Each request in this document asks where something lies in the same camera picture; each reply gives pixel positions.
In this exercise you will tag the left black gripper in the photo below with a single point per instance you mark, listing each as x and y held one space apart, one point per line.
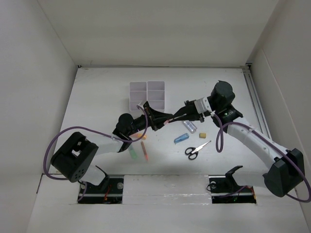
155 119

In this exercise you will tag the white organizer container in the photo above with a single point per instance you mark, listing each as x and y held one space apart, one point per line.
156 95
137 94

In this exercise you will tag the blue cap spray bottle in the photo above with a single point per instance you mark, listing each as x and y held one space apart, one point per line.
190 126

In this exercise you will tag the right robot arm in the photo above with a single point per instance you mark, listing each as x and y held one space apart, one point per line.
285 168

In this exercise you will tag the blue correction tape dispenser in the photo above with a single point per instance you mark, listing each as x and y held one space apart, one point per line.
181 138

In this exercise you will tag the orange pen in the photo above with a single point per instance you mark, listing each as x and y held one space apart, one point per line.
144 151

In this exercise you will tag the orange yellow highlighter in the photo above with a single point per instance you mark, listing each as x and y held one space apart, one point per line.
139 135

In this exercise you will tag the white right organizer container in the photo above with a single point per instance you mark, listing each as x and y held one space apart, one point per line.
156 95

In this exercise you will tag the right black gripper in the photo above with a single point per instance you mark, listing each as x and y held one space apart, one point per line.
190 110

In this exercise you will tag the black handled scissors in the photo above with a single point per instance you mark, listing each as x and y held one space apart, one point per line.
192 152

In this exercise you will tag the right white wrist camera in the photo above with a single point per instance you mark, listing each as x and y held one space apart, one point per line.
203 106

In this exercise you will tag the green highlighter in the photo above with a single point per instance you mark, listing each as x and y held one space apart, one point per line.
132 152

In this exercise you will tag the white left organizer container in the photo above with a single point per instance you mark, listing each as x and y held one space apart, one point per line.
137 94

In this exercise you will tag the aluminium rail strip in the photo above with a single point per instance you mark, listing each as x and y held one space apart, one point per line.
255 100

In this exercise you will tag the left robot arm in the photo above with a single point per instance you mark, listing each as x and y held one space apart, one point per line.
74 158

